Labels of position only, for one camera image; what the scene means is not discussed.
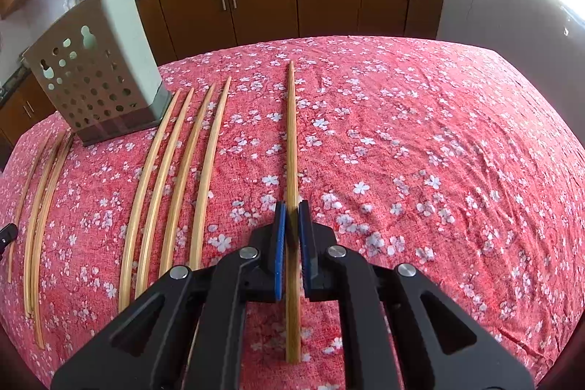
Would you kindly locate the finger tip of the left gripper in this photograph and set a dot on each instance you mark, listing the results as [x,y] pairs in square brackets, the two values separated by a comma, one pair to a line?
[8,234]

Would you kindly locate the wooden chopstick from holder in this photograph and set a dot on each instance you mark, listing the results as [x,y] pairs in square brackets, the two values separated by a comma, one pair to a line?
[169,237]
[142,279]
[195,251]

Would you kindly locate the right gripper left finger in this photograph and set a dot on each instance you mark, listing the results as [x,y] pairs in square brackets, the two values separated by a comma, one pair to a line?
[185,331]

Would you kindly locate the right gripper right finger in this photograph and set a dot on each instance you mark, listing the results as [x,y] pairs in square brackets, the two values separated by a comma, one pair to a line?
[399,330]

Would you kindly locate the red floral tablecloth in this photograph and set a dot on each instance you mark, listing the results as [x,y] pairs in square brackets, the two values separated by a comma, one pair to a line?
[432,153]

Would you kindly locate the brown lower kitchen cabinets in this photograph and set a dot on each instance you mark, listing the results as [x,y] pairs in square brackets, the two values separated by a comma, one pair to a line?
[176,29]

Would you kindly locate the wooden chopstick holder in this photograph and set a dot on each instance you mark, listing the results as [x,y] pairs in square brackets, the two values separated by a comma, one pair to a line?
[137,207]

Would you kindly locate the perforated beige utensil holder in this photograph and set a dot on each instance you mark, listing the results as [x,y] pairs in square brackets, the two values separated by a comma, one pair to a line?
[97,68]

